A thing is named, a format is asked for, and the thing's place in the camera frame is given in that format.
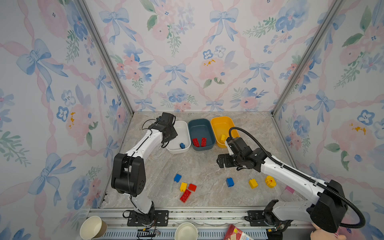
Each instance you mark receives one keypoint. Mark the brown paper cup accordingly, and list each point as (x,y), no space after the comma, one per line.
(93,227)

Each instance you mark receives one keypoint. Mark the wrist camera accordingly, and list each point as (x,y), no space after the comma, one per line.
(167,119)
(239,147)

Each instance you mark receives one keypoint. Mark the dark teal plastic container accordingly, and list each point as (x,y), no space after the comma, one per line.
(201,128)

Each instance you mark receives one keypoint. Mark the yellow plastic container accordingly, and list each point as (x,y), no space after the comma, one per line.
(221,126)

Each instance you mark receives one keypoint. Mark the light blue lego brick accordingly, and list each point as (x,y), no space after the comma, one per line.
(177,178)

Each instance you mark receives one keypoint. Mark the pink block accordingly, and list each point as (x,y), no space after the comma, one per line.
(289,190)

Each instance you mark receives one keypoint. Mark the blue lego brick centre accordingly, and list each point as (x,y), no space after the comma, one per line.
(230,182)

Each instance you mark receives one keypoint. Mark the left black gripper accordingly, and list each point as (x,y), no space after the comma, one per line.
(174,133)

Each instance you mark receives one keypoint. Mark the aluminium corner post left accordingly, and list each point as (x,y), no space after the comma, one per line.
(94,32)

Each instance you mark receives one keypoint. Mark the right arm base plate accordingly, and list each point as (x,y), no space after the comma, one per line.
(265,219)

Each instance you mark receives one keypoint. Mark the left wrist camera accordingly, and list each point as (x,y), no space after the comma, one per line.
(167,119)

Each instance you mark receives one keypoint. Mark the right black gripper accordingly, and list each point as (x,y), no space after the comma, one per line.
(226,157)

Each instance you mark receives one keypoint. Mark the aluminium corner post right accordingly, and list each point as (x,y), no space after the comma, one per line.
(328,19)

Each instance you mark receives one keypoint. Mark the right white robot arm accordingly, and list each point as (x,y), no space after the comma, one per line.
(323,206)

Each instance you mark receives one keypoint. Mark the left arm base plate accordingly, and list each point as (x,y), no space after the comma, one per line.
(153,218)

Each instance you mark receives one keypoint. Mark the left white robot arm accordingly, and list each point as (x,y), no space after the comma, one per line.
(129,174)

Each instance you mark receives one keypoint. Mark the white plastic container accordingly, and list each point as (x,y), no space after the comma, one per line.
(183,137)

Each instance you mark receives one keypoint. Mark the pink plush toy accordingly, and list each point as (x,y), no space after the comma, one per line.
(323,235)

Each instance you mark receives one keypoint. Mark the long red lego brick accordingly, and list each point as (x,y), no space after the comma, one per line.
(185,196)

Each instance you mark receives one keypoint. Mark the small red lego brick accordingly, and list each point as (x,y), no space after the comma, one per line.
(192,187)

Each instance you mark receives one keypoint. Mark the yellow lego duck piece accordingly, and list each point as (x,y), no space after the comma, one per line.
(270,182)

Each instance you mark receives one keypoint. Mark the aluminium front rail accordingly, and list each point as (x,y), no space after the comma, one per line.
(201,217)

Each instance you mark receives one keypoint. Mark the red snack packet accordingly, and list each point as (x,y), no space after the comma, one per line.
(234,233)

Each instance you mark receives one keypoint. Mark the aluminium corner post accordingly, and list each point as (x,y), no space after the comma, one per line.
(328,19)
(94,32)

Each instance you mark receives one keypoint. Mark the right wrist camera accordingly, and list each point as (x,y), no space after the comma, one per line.
(239,147)

